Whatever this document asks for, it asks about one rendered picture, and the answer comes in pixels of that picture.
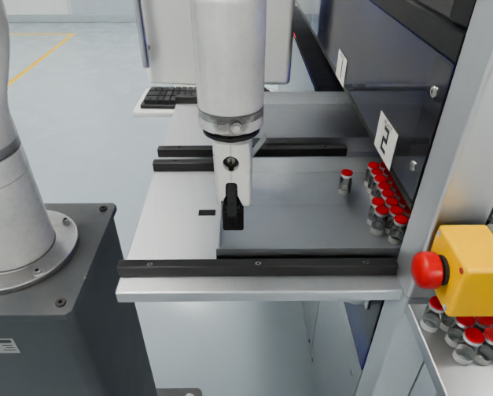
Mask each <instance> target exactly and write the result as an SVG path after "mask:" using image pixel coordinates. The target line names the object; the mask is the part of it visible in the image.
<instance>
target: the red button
mask: <svg viewBox="0 0 493 396"><path fill-rule="evenodd" d="M411 273H412V277H413V279H414V282H415V284H416V285H417V286H418V287H420V288H423V289H437V288H439V287H440V285H441V284H442V282H443V264H442V262H441V259H440V257H439V256H438V254H437V253H435V252H434V251H420V252H418V253H417V254H416V255H414V257H413V259H412V263H411Z"/></svg>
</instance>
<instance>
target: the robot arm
mask: <svg viewBox="0 0 493 396"><path fill-rule="evenodd" d="M189 3H190V13H191V24H192V35H193V55H194V66H195V76H196V88H197V109H198V120H199V125H200V127H201V128H202V129H203V132H204V134H205V136H207V137H208V138H211V139H212V149H213V163H214V174H215V190H216V198H217V204H218V205H219V206H223V229H224V230H243V229H244V206H248V207H249V206H250V205H251V204H252V138H253V137H255V136H256V135H257V134H258V133H259V129H260V127H261V126H262V125H263V102H264V75H265V47H266V19H267V0H189ZM9 59H10V37H9V21H8V17H7V13H6V8H5V6H4V2H3V1H2V0H0V295H4V294H9V293H13V292H18V291H20V290H23V289H25V288H29V287H31V286H33V285H35V284H38V283H39V282H41V281H44V280H45V279H47V278H48V277H50V276H52V275H53V274H55V273H56V272H57V271H58V270H59V269H61V268H62V267H63V266H64V265H65V264H66V263H67V262H68V261H69V259H70V258H71V257H72V256H73V255H74V253H75V251H76V249H77V247H78V244H79V232H78V229H77V226H76V225H75V223H74V222H73V221H72V220H71V219H70V218H69V217H68V216H66V215H65V214H62V213H59V212H56V211H48V210H47V209H46V207H45V204H44V203H43V200H42V196H41V194H40V191H39V188H38V186H37V183H36V180H35V177H34V175H33V172H32V170H31V166H30V164H29V162H28V158H27V156H26V153H25V151H24V147H23V145H22V142H21V140H20V137H19V134H18V132H17V129H16V126H15V123H14V121H13V118H12V116H11V113H10V110H9V102H8V83H9Z"/></svg>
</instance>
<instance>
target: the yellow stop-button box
mask: <svg viewBox="0 0 493 396"><path fill-rule="evenodd" d="M430 251H434V252H435V253H437V254H438V256H439V257H440V259H441V262H442V264H443V282H442V284H441V285H440V287H439V288H437V289H434V291H435V293H436V295H437V297H438V299H439V301H440V303H441V305H442V307H443V310H444V311H445V313H446V315H447V316H450V317H492V316H493V224H488V225H441V226H440V227H439V228H438V231H437V233H436V237H435V240H434V241H433V244H432V248H431V250H430Z"/></svg>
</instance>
